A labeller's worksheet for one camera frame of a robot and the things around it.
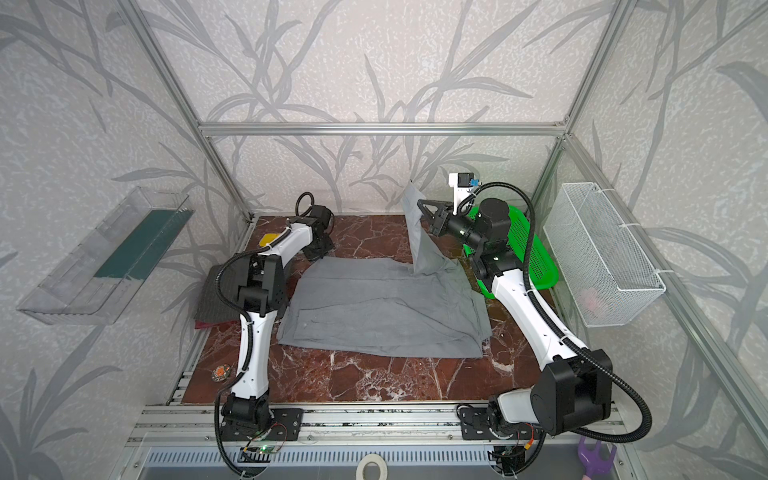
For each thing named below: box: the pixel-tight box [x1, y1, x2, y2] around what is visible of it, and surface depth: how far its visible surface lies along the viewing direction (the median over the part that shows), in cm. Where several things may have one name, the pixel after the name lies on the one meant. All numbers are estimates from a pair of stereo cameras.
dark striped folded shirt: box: [195, 254, 249, 323], surface depth 91 cm
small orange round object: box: [212, 364, 231, 382], surface depth 84 cm
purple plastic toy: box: [578, 436, 617, 479], surface depth 70 cm
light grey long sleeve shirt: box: [276, 182, 492, 359], surface depth 93 cm
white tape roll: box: [356, 453, 388, 480], surface depth 69 cm
